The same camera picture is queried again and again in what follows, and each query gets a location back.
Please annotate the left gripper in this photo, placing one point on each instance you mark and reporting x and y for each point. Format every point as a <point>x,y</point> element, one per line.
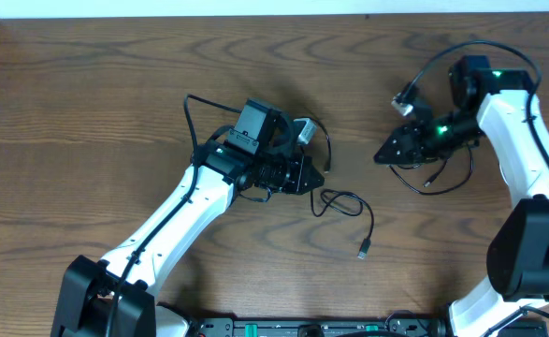
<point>296,174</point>

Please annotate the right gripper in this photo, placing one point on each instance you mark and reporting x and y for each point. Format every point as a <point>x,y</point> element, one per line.
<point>414,144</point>

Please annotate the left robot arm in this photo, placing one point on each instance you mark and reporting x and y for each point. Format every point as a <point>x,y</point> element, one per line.
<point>116,296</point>

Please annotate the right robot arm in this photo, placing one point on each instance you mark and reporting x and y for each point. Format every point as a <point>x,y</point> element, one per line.
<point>500,104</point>

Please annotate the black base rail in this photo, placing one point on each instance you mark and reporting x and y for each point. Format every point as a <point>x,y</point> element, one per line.
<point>401,322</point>

